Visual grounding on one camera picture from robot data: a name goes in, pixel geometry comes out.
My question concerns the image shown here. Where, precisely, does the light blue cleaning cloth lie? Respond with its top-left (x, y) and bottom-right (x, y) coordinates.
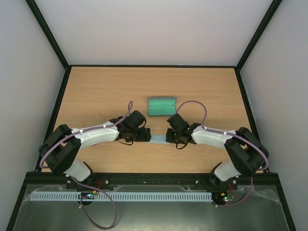
top-left (150, 135), bottom-right (168, 144)

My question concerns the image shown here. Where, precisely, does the grey glasses case green lining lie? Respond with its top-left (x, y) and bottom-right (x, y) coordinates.
top-left (148, 96), bottom-right (177, 117)

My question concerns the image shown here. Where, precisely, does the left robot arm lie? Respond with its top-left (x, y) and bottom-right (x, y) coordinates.
top-left (38, 110), bottom-right (152, 182)

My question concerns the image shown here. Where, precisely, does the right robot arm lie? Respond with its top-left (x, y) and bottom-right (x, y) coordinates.
top-left (166, 114), bottom-right (269, 189)

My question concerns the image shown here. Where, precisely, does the light blue slotted cable duct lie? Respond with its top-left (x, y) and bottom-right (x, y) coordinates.
top-left (29, 192), bottom-right (212, 202)

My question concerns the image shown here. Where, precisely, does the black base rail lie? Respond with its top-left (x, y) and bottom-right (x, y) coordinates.
top-left (24, 171), bottom-right (280, 191)

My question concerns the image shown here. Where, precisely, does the black aluminium frame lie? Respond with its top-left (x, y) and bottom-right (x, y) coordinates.
top-left (4, 0), bottom-right (298, 231)

